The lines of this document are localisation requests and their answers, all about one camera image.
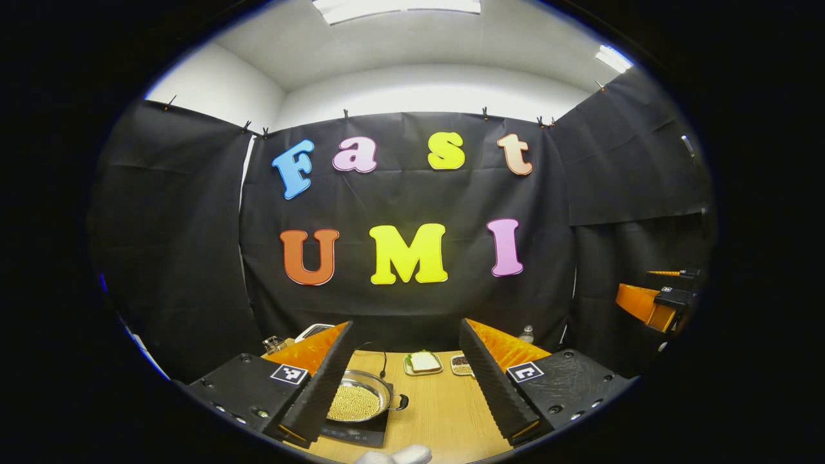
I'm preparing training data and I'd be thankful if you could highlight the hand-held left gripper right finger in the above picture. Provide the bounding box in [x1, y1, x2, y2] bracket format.
[459, 318, 636, 447]

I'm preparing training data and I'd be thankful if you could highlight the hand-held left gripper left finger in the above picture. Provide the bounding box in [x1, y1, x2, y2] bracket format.
[187, 320, 355, 450]

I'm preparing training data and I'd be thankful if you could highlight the pile of soybeans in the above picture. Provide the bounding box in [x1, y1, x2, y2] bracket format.
[327, 385, 382, 421]

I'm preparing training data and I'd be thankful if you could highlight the stainless steel pot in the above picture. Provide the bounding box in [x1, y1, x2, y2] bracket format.
[325, 369, 410, 424]

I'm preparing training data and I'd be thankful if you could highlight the black induction cooktop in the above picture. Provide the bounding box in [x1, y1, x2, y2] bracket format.
[319, 380, 395, 449]

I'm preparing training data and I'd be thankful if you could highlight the white toaster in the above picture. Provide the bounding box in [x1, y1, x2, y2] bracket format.
[295, 323, 336, 342]

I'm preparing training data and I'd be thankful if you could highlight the pale rectangular plate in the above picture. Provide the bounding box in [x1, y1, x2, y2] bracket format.
[403, 353, 444, 377]

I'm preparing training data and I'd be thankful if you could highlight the white soft object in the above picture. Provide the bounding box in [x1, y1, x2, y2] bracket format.
[354, 444, 432, 464]

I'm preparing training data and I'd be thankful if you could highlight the ceiling light panel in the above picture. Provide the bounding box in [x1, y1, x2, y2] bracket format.
[594, 45, 634, 73]

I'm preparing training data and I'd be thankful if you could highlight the row of small cloth clips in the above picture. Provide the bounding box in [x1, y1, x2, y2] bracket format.
[164, 79, 607, 137]

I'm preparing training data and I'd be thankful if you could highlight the black power cable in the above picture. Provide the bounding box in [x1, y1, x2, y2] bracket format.
[353, 342, 388, 380]

